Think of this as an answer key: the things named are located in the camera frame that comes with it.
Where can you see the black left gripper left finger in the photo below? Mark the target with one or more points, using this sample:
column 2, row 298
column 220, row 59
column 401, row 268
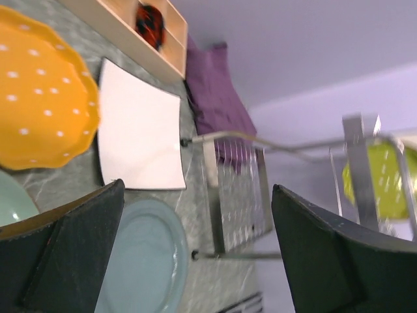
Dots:
column 56, row 261

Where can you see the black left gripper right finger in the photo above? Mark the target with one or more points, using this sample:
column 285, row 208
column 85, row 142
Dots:
column 335, row 265

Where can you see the mint green flower plate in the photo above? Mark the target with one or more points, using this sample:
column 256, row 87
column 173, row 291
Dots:
column 16, row 203

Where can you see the teal round plate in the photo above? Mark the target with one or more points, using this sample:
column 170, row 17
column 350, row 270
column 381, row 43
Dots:
column 148, row 265

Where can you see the green scalloped plate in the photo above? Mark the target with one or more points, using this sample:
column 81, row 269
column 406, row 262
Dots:
column 386, row 178

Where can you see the white square plate black rim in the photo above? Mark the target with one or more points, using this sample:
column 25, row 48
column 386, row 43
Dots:
column 139, row 132

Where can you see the yellow polka dot plate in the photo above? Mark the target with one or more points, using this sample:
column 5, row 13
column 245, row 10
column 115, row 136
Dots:
column 49, row 100

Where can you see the steel dish rack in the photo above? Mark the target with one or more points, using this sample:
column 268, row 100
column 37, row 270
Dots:
column 315, row 160

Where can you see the purple cloth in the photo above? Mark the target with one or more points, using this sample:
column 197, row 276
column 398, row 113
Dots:
column 212, row 96

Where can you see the wooden compartment tray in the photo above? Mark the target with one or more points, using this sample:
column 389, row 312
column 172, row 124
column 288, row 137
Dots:
column 115, row 20

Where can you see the orange black rolled fabric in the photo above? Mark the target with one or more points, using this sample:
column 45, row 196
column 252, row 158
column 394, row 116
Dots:
column 150, row 25

